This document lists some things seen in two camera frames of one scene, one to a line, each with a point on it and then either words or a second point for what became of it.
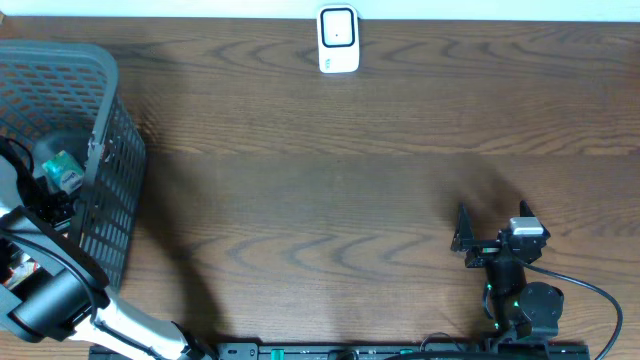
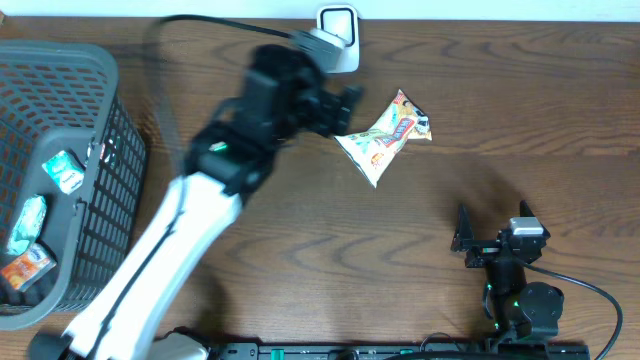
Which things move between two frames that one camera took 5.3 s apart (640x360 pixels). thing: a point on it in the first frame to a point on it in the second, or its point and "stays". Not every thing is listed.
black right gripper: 483,250 stays
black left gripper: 59,213 to 344,108
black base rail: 388,351 stays
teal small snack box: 63,173 stays
